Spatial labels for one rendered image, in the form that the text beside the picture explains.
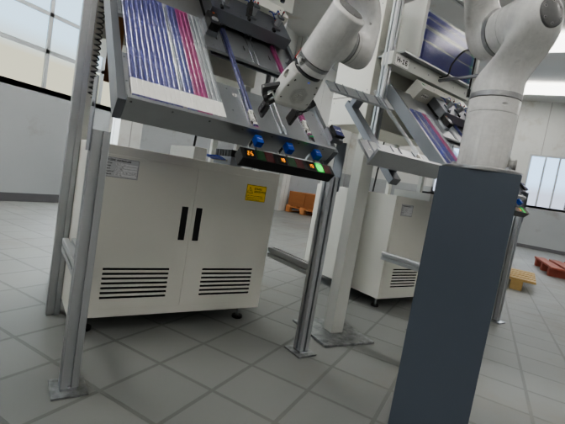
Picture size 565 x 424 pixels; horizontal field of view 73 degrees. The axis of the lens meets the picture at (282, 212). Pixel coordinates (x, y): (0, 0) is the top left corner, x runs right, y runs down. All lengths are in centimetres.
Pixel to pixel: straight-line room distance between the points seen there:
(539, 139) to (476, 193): 986
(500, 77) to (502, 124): 11
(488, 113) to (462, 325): 52
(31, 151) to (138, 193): 304
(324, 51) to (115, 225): 83
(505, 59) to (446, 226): 42
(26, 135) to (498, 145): 390
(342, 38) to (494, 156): 47
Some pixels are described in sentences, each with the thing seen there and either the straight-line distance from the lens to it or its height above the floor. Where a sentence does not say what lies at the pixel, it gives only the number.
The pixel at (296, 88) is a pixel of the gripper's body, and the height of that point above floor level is 82.
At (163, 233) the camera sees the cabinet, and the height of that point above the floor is 35.
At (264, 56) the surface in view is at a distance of 154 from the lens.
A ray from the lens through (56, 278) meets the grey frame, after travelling 157.
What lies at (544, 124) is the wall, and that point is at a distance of 1094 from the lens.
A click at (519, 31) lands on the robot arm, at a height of 102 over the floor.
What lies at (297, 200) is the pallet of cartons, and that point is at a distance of 769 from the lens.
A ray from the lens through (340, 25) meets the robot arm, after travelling 91.
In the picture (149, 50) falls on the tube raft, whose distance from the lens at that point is 119.
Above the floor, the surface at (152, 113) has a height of 71.
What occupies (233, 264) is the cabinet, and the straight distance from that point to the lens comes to 151.
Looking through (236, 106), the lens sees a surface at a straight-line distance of 118.
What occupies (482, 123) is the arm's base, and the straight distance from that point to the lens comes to 108.
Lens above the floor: 60
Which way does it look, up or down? 5 degrees down
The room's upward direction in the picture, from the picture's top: 10 degrees clockwise
